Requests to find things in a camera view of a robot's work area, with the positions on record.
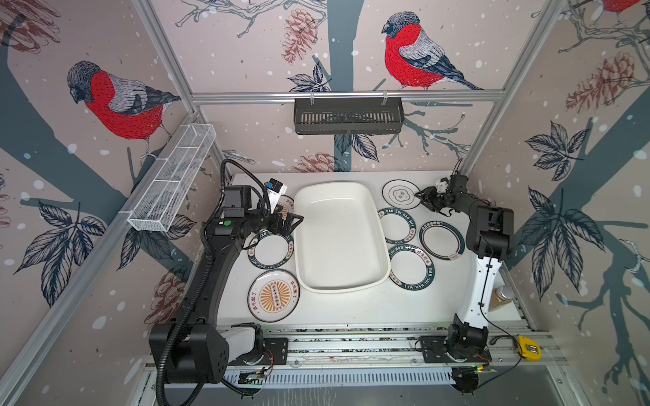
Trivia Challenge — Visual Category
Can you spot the orange sunburst plate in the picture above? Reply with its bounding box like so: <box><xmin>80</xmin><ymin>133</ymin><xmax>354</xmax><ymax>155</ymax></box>
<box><xmin>247</xmin><ymin>269</ymin><xmax>301</xmax><ymax>323</ymax></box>
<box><xmin>276</xmin><ymin>195</ymin><xmax>294</xmax><ymax>218</ymax></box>

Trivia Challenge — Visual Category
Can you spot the white plastic bin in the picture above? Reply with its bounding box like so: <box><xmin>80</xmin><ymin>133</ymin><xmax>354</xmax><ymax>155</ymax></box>
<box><xmin>294</xmin><ymin>182</ymin><xmax>390</xmax><ymax>294</ymax></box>

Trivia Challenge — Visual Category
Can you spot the white wire mesh basket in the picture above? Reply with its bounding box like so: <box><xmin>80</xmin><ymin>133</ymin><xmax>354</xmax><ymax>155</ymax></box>
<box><xmin>128</xmin><ymin>123</ymin><xmax>216</xmax><ymax>233</ymax></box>

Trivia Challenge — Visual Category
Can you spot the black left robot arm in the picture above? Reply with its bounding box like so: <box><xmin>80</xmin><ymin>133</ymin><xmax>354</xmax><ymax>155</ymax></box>
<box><xmin>149</xmin><ymin>179</ymin><xmax>303</xmax><ymax>388</ymax></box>

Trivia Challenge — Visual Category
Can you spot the green rim plate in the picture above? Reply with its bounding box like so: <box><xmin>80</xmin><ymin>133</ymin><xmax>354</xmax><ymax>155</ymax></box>
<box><xmin>389</xmin><ymin>245</ymin><xmax>435</xmax><ymax>291</ymax></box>
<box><xmin>377</xmin><ymin>207</ymin><xmax>417</xmax><ymax>245</ymax></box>
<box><xmin>246</xmin><ymin>229</ymin><xmax>295</xmax><ymax>271</ymax></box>

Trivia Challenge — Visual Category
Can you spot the white plate thin line flower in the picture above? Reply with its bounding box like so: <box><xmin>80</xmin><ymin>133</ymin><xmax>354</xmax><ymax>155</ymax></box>
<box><xmin>382</xmin><ymin>179</ymin><xmax>421</xmax><ymax>211</ymax></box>

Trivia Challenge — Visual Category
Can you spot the green red ring plate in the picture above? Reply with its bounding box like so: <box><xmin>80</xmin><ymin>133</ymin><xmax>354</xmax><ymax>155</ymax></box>
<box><xmin>419</xmin><ymin>221</ymin><xmax>465</xmax><ymax>261</ymax></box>

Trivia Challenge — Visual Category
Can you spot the glass spice jar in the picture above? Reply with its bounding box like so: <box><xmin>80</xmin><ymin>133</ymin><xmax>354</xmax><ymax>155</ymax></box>
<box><xmin>489</xmin><ymin>285</ymin><xmax>515</xmax><ymax>311</ymax></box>

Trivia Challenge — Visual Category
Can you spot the yellow tape measure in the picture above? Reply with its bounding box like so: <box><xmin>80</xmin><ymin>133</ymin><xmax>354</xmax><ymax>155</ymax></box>
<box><xmin>516</xmin><ymin>336</ymin><xmax>543</xmax><ymax>361</ymax></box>

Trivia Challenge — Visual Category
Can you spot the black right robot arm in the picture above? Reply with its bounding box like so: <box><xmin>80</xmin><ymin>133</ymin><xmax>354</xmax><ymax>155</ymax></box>
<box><xmin>415</xmin><ymin>174</ymin><xmax>514</xmax><ymax>360</ymax></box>

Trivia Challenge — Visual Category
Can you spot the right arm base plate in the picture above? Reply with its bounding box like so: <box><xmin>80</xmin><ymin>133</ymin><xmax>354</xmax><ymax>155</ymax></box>
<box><xmin>414</xmin><ymin>336</ymin><xmax>492</xmax><ymax>365</ymax></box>

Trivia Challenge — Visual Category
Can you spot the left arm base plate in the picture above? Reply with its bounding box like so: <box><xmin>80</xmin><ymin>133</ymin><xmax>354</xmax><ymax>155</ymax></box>
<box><xmin>232</xmin><ymin>338</ymin><xmax>289</xmax><ymax>367</ymax></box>

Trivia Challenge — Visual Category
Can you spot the black wall basket shelf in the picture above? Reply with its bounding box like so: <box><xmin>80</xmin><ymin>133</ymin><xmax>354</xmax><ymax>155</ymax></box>
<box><xmin>294</xmin><ymin>97</ymin><xmax>405</xmax><ymax>135</ymax></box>

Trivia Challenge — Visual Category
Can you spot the orange sunburst plate lower left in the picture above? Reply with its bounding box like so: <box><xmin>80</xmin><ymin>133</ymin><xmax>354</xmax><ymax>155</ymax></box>
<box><xmin>247</xmin><ymin>269</ymin><xmax>301</xmax><ymax>323</ymax></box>

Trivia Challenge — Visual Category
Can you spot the orange sunburst plate upper left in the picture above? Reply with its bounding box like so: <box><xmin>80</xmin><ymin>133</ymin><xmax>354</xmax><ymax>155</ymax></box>
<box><xmin>276</xmin><ymin>195</ymin><xmax>294</xmax><ymax>218</ymax></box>

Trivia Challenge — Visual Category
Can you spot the aluminium rail front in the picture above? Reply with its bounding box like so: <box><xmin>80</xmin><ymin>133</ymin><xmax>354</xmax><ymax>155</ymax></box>
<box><xmin>263</xmin><ymin>323</ymin><xmax>569</xmax><ymax>371</ymax></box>

